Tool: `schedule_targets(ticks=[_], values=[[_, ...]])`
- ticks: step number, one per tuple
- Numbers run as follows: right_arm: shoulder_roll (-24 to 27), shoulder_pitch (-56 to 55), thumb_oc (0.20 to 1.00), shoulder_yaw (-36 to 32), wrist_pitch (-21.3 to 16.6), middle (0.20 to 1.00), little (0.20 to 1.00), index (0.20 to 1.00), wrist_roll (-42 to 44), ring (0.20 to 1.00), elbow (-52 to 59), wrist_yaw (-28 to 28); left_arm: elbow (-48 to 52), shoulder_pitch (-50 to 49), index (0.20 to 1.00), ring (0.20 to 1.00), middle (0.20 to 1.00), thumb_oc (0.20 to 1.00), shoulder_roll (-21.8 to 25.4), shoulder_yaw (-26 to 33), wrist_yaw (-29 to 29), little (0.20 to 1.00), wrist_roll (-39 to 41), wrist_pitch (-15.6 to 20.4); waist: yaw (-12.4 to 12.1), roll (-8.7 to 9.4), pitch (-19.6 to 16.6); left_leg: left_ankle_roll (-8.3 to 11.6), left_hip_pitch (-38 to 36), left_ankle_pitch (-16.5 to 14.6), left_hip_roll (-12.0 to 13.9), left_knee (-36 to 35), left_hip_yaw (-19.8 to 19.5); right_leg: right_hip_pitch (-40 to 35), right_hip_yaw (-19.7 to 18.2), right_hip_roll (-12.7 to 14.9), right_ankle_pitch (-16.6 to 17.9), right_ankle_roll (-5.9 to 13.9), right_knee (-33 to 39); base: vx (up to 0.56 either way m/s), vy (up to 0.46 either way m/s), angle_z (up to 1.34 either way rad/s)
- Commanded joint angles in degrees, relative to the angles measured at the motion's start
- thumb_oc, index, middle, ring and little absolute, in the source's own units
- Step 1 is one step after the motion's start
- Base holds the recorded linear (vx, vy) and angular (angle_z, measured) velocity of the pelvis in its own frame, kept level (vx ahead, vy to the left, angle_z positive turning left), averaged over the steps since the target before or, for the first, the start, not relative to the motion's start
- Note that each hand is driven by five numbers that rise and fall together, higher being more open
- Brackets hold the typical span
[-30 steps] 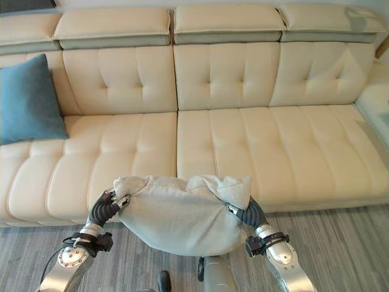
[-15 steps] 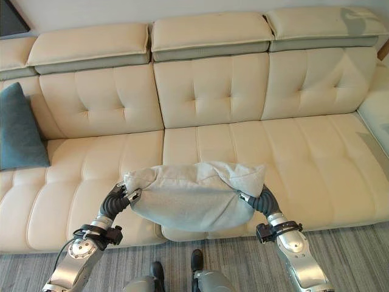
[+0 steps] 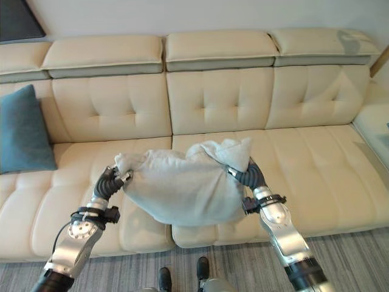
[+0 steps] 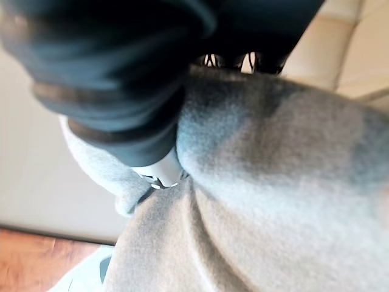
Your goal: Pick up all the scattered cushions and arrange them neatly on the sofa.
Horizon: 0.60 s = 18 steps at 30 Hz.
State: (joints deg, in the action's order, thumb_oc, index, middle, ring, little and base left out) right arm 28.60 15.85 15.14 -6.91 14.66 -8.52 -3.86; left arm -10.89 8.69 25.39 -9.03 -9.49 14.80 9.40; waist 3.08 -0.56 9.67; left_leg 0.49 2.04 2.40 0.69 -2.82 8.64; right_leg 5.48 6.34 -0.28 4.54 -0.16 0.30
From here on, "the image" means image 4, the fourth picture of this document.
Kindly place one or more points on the right robot hand black cloth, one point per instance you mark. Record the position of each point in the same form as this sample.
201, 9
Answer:
115, 61

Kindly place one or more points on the grey fabric cushion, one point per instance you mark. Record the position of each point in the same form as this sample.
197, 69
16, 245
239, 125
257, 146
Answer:
258, 182

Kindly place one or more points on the cream leather sofa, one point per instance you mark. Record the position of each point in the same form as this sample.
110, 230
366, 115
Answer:
340, 51

